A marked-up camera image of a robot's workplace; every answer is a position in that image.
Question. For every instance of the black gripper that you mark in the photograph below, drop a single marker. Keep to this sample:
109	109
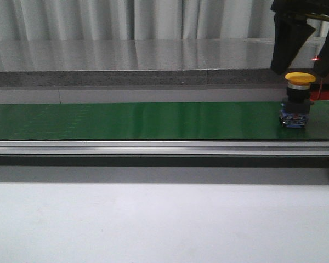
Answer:
292	31

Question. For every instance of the yellow mushroom push button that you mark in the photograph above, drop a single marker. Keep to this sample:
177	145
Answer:
295	107

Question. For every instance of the red plastic bin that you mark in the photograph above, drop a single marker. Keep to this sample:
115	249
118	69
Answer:
322	96

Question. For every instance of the green conveyor belt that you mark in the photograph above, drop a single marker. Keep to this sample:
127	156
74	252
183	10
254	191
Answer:
157	121

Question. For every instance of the grey stone counter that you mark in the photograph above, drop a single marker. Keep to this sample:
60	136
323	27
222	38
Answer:
137	62

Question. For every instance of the grey curtain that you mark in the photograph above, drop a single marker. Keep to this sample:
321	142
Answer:
139	20

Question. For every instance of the aluminium conveyor frame rail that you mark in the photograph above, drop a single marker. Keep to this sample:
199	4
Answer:
240	147

